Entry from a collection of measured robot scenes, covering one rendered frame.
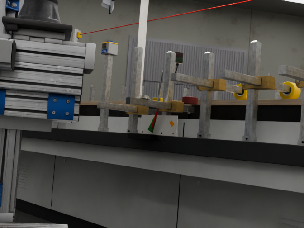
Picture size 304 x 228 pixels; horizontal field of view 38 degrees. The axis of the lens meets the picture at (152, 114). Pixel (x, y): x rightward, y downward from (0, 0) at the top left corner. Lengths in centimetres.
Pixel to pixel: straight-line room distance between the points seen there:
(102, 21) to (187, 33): 177
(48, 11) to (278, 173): 106
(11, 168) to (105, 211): 124
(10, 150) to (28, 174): 198
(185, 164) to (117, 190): 79
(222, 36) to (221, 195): 757
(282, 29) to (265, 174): 854
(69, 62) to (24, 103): 21
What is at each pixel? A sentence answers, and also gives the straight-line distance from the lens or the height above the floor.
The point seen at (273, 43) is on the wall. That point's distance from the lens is 1013.
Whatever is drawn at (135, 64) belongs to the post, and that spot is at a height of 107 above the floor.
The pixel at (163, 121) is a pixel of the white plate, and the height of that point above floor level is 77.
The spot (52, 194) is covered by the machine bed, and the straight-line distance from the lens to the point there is 344.
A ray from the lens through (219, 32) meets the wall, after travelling 965.
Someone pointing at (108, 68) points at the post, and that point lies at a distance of 263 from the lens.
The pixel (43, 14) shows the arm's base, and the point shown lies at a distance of 157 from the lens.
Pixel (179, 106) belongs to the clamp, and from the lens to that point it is 218.
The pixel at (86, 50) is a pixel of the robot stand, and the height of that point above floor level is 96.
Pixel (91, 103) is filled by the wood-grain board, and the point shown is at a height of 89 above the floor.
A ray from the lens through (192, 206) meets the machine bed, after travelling 239.
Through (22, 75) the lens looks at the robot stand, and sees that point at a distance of 154.
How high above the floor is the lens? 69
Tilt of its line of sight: 3 degrees up
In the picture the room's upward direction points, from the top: 4 degrees clockwise
